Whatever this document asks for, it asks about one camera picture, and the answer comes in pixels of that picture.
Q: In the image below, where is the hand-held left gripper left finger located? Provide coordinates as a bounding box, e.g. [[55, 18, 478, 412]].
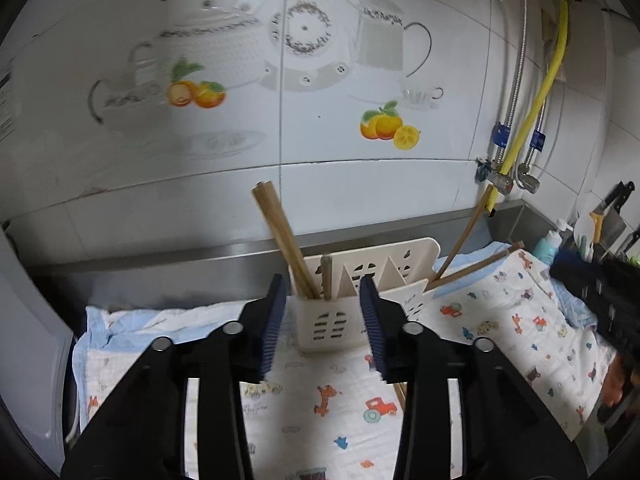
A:
[[60, 273, 289, 480]]

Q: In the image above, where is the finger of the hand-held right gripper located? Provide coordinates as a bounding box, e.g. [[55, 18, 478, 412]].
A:
[[549, 252, 608, 307]]

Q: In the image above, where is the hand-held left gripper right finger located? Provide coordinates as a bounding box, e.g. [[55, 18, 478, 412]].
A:
[[359, 273, 587, 480]]

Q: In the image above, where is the cream plastic utensil holder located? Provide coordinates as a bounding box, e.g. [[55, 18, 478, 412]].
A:
[[289, 236, 442, 356]]

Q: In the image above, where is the person's right hand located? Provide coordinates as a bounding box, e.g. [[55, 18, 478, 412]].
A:
[[596, 354, 640, 427]]

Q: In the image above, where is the white spatula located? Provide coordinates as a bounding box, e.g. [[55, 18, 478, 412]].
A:
[[573, 219, 599, 262]]

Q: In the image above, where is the teal dish soap bottle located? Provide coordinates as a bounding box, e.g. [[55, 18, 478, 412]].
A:
[[531, 219, 574, 264]]

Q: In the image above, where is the printed cartoon cloth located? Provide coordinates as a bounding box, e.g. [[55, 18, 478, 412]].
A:
[[71, 240, 622, 480]]

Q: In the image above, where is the steel water valve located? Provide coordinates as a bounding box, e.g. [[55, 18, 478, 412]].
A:
[[516, 161, 543, 194]]

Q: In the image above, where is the white appliance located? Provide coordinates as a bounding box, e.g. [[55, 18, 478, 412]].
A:
[[0, 222, 83, 448]]

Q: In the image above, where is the yellow handled utensil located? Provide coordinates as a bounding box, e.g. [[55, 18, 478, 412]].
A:
[[588, 211, 607, 247]]

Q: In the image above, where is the black handled knife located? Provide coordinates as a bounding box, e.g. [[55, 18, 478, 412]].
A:
[[619, 224, 640, 262], [596, 181, 634, 249]]

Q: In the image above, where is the braided metal hose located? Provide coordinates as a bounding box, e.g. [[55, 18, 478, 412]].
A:
[[492, 0, 528, 151], [525, 7, 563, 171]]

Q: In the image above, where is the yellow gas hose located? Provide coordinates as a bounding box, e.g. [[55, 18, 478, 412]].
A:
[[484, 0, 570, 217]]

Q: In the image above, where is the wall label sticker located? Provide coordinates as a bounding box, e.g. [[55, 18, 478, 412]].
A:
[[0, 66, 17, 145]]

